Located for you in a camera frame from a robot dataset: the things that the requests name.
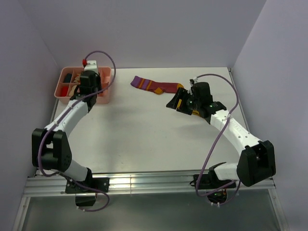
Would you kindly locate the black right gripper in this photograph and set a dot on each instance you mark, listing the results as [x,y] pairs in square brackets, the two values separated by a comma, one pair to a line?
[183,94]

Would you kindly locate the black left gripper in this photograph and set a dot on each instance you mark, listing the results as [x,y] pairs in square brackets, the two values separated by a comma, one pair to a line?
[98,80]

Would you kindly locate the yellow patterned sock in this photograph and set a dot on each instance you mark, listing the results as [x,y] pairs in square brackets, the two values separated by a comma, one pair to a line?
[189,107]

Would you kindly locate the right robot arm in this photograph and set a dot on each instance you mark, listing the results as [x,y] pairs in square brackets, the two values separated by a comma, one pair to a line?
[256,157]

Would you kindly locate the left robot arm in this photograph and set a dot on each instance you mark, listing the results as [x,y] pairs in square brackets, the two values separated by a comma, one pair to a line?
[50,146]

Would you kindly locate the cream orange argyle rolled sock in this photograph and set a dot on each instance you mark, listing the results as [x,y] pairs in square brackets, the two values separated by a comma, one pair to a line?
[76,79]

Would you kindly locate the cream white rolled sock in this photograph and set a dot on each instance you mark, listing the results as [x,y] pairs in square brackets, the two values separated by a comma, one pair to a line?
[71,93]

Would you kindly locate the pink compartment organizer box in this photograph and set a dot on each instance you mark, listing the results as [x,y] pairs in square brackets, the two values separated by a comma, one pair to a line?
[105,73]

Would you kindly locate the dark teal rolled sock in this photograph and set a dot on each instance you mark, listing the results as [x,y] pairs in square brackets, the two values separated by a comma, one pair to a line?
[67,78]

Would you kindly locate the red rolled sock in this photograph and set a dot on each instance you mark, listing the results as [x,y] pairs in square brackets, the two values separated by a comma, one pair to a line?
[64,91]

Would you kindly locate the maroon purple striped sock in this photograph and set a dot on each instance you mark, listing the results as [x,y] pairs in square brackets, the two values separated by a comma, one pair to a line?
[155,87]

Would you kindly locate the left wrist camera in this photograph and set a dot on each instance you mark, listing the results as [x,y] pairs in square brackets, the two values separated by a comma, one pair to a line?
[90,65]

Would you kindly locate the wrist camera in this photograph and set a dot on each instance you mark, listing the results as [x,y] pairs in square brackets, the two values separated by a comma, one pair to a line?
[90,65]
[193,80]

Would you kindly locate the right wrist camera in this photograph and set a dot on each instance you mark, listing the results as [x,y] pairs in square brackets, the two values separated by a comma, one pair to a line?
[193,80]

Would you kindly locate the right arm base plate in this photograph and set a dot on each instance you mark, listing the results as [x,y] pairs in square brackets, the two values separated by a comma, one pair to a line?
[211,181]

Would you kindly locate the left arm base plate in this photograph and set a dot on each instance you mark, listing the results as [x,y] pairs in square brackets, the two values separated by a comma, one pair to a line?
[96,185]

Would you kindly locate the aluminium front rail frame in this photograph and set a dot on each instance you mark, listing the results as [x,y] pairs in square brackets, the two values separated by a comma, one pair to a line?
[125,183]

